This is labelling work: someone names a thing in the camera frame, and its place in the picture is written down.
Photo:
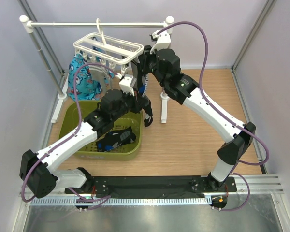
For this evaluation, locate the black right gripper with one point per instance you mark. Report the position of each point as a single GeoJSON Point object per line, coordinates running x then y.
{"type": "Point", "coordinates": [144, 58]}

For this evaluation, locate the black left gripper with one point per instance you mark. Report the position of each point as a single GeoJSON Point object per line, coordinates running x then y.
{"type": "Point", "coordinates": [138, 102]}

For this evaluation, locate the white clip sock hanger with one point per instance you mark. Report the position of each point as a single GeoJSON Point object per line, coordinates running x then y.
{"type": "Point", "coordinates": [117, 52]}

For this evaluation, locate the black patterned sock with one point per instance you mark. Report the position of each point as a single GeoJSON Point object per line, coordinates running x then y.
{"type": "Point", "coordinates": [115, 139]}
{"type": "Point", "coordinates": [142, 82]}

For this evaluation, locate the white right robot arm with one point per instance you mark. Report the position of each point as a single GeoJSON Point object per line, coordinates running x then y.
{"type": "Point", "coordinates": [164, 64]}

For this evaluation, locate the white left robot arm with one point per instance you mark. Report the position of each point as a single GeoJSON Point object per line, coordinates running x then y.
{"type": "Point", "coordinates": [39, 170]}

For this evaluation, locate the grey striped sock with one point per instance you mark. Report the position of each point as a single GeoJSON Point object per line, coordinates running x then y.
{"type": "Point", "coordinates": [99, 74]}

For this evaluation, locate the blue shark pattern sock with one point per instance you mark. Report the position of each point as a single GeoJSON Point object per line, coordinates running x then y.
{"type": "Point", "coordinates": [86, 87]}

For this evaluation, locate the green plastic basket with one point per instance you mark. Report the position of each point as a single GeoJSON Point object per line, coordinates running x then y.
{"type": "Point", "coordinates": [121, 153]}

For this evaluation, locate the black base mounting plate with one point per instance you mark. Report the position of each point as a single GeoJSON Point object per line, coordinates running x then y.
{"type": "Point", "coordinates": [156, 187]}

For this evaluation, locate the white metal drying rack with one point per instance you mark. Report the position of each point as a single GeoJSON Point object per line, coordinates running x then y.
{"type": "Point", "coordinates": [29, 25]}

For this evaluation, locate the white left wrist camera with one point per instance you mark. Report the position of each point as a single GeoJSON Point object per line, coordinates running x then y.
{"type": "Point", "coordinates": [127, 83]}

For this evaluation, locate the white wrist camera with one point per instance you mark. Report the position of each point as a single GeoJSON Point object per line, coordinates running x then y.
{"type": "Point", "coordinates": [127, 83]}
{"type": "Point", "coordinates": [162, 41]}

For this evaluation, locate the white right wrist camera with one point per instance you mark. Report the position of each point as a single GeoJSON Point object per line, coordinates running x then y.
{"type": "Point", "coordinates": [162, 41]}

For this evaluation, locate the aluminium slotted rail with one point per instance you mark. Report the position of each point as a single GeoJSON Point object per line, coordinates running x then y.
{"type": "Point", "coordinates": [75, 201]}

